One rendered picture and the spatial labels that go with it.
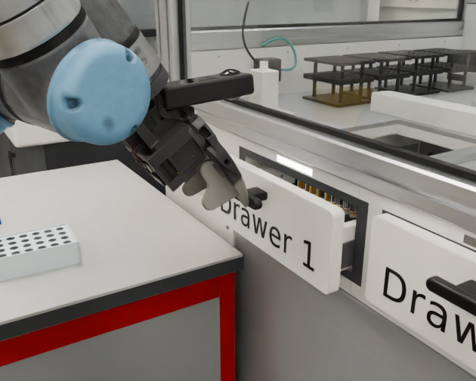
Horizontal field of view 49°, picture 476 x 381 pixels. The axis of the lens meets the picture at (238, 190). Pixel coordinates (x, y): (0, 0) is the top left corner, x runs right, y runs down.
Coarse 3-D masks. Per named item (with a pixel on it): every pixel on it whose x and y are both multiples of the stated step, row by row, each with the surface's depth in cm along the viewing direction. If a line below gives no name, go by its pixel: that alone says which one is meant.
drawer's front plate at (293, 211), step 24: (240, 168) 76; (288, 192) 67; (216, 216) 85; (240, 216) 78; (264, 216) 73; (288, 216) 68; (312, 216) 63; (336, 216) 60; (264, 240) 74; (288, 240) 69; (312, 240) 64; (336, 240) 61; (288, 264) 70; (312, 264) 65; (336, 264) 62; (336, 288) 64
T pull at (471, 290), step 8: (432, 280) 49; (440, 280) 48; (472, 280) 49; (432, 288) 49; (440, 288) 48; (448, 288) 47; (456, 288) 47; (464, 288) 47; (472, 288) 47; (440, 296) 48; (448, 296) 47; (456, 296) 47; (464, 296) 46; (472, 296) 46; (456, 304) 47; (464, 304) 46; (472, 304) 45; (472, 312) 46
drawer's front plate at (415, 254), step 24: (384, 216) 58; (384, 240) 58; (408, 240) 55; (432, 240) 53; (384, 264) 59; (408, 264) 56; (432, 264) 53; (456, 264) 50; (408, 288) 56; (408, 312) 57; (456, 312) 51; (432, 336) 55; (456, 336) 52
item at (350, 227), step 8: (264, 168) 86; (272, 168) 86; (280, 176) 88; (288, 176) 88; (344, 224) 65; (352, 224) 65; (344, 232) 64; (352, 232) 65; (344, 240) 65; (352, 240) 65; (344, 248) 65; (352, 248) 66; (344, 256) 65; (352, 256) 66; (344, 264) 66; (352, 264) 66
